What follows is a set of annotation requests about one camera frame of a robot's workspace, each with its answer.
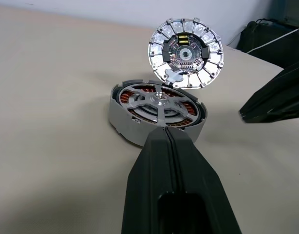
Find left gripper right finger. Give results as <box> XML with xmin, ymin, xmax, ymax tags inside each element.
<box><xmin>167</xmin><ymin>127</ymin><xmax>243</xmax><ymax>234</ymax></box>

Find black cable loops on bag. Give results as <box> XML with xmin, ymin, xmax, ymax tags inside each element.
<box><xmin>254</xmin><ymin>17</ymin><xmax>281</xmax><ymax>25</ymax></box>

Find grey motor stator housing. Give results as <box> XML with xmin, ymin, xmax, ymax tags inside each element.
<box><xmin>108</xmin><ymin>79</ymin><xmax>208</xmax><ymax>147</ymax></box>

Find black bag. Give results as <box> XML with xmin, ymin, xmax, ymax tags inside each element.
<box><xmin>237</xmin><ymin>19</ymin><xmax>299</xmax><ymax>71</ymax></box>

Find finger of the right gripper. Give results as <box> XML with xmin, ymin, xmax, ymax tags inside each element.
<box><xmin>239</xmin><ymin>58</ymin><xmax>299</xmax><ymax>116</ymax></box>
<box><xmin>239</xmin><ymin>97</ymin><xmax>299</xmax><ymax>124</ymax></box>

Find silver spoked rotor disc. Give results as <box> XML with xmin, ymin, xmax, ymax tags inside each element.
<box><xmin>119</xmin><ymin>82</ymin><xmax>198</xmax><ymax>127</ymax></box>

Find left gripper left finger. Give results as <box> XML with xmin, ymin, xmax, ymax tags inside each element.
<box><xmin>121</xmin><ymin>126</ymin><xmax>176</xmax><ymax>234</ymax></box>

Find white cable over bag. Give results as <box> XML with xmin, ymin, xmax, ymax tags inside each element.
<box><xmin>246</xmin><ymin>28</ymin><xmax>299</xmax><ymax>54</ymax></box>

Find motor cover with circuit board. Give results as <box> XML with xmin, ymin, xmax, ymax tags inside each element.
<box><xmin>147</xmin><ymin>16</ymin><xmax>224</xmax><ymax>90</ymax></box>

